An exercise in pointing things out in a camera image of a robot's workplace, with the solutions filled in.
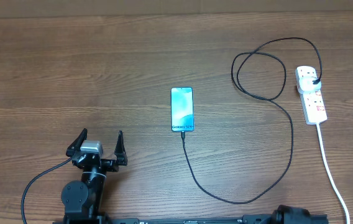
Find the Samsung Galaxy smartphone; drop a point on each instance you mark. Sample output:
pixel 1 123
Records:
pixel 182 110

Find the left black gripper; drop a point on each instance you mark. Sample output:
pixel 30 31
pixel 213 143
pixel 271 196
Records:
pixel 112 165

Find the white charger plug adapter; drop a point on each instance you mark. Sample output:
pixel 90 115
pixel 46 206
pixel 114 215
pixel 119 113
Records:
pixel 307 85

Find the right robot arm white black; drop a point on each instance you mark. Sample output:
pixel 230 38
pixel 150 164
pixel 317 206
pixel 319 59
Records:
pixel 290 215

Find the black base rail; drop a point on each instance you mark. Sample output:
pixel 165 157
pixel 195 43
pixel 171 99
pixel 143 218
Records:
pixel 245 219

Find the white power strip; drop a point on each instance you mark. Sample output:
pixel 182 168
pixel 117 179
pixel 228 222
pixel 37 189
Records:
pixel 312 103

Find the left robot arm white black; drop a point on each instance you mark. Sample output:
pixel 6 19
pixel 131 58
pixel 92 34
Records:
pixel 82 198

